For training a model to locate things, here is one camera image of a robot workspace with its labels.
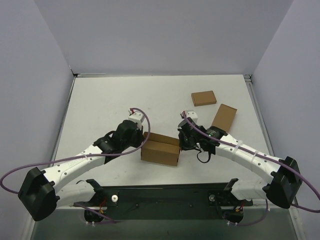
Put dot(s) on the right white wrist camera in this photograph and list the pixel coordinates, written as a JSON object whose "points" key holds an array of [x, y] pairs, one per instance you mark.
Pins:
{"points": [[189, 114]]}

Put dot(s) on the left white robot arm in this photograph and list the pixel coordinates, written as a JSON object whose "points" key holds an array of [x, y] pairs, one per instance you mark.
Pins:
{"points": [[42, 191]]}

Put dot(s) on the small folded cardboard box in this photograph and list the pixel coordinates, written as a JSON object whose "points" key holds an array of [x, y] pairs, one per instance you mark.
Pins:
{"points": [[203, 98]]}

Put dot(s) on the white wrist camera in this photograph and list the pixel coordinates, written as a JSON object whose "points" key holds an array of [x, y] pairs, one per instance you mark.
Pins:
{"points": [[189, 114], [136, 116]]}

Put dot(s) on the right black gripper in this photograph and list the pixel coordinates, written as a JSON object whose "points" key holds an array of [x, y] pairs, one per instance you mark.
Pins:
{"points": [[185, 137]]}

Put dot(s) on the long folded cardboard box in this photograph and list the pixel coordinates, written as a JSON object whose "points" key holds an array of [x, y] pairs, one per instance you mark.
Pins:
{"points": [[224, 117]]}

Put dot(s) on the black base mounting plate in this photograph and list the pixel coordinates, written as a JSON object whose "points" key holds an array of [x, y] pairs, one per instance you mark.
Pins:
{"points": [[199, 201]]}

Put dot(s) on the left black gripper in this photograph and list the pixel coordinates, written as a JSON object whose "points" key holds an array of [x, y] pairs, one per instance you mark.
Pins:
{"points": [[138, 137]]}

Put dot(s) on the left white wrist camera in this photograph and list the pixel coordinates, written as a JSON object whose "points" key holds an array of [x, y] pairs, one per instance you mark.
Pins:
{"points": [[136, 116]]}

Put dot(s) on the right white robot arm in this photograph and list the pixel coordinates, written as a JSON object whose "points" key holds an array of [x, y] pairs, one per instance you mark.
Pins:
{"points": [[279, 181]]}

